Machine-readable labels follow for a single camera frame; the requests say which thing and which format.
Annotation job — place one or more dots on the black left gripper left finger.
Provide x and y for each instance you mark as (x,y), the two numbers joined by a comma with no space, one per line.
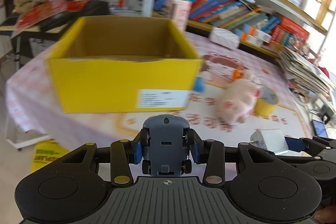
(125,152)

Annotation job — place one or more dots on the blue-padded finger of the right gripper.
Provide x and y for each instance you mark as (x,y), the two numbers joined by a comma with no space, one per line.
(296,145)

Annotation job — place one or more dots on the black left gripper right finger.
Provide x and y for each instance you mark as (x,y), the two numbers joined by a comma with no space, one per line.
(211,153)

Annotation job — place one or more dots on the white small box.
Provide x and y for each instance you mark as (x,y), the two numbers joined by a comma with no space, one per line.
(272,140)

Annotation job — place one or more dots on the grey toy car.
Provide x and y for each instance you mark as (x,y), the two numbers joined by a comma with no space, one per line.
(165,141)

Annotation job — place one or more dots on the yellow tape roll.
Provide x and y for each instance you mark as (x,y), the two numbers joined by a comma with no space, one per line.
(267,103)

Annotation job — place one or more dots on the pink plush pig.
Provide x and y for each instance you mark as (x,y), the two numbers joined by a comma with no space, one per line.
(237,101)

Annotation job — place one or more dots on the stack of magazines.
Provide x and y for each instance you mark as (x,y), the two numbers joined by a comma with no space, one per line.
(303,74)

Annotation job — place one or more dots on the yellow bag on floor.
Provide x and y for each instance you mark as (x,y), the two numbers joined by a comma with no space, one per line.
(46,152)

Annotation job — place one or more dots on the yellow cardboard box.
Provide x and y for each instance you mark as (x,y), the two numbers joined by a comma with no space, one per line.
(120,64)

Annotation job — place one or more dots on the pink cartoon table mat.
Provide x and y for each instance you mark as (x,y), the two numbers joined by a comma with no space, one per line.
(32,103)

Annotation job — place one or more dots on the white quilted pouch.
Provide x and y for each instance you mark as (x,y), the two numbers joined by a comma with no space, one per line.
(224,37)

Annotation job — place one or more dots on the orange white book box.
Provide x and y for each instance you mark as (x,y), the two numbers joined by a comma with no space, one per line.
(252,35)

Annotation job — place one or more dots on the pink cylindrical container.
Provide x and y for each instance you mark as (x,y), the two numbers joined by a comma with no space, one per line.
(178,11)

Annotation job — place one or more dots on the black electronic keyboard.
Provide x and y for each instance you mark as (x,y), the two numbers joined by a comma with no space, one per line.
(56,25)

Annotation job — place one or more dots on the red paper packet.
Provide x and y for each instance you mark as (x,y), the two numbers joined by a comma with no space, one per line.
(47,10)

